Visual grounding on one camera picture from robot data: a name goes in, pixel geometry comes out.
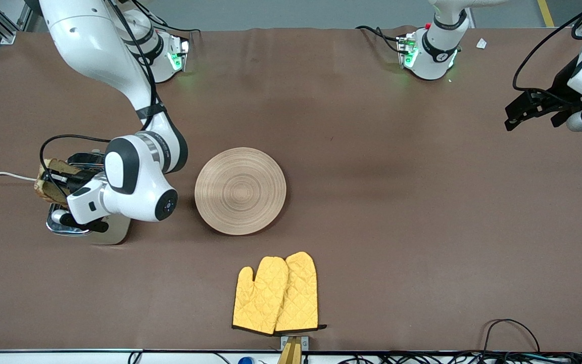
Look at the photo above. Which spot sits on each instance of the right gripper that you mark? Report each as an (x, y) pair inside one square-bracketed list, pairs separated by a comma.
[(83, 179)]

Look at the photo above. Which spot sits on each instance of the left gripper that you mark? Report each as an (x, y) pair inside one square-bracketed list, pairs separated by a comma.
[(563, 90)]

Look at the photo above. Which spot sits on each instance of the brown-crust bread slice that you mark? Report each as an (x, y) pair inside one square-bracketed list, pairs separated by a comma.
[(43, 191)]

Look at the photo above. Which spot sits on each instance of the round wooden plate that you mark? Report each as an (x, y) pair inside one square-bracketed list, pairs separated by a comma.
[(240, 191)]

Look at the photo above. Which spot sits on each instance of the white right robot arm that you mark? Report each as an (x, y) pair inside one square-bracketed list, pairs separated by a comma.
[(94, 45)]

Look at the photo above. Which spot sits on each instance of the beige and chrome toaster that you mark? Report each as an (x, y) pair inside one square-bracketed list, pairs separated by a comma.
[(116, 232)]

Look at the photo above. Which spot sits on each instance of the small white paper scrap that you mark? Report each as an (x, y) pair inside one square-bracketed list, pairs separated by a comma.
[(481, 43)]

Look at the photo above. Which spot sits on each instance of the brown table cover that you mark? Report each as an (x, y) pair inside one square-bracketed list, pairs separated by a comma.
[(372, 227)]

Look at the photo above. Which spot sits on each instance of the yellow quilted oven mitt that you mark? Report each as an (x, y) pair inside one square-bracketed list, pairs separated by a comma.
[(260, 298), (301, 293)]

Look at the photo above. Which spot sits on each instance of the blue round cap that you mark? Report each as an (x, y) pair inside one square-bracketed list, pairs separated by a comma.
[(246, 361)]

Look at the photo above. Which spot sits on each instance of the wooden stick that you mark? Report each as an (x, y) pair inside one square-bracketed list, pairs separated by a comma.
[(291, 355)]

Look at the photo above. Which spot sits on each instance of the aluminium frame post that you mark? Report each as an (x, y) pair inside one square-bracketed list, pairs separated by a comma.
[(7, 36)]

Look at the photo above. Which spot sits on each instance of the small metal bracket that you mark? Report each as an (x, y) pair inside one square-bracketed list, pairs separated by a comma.
[(305, 343)]

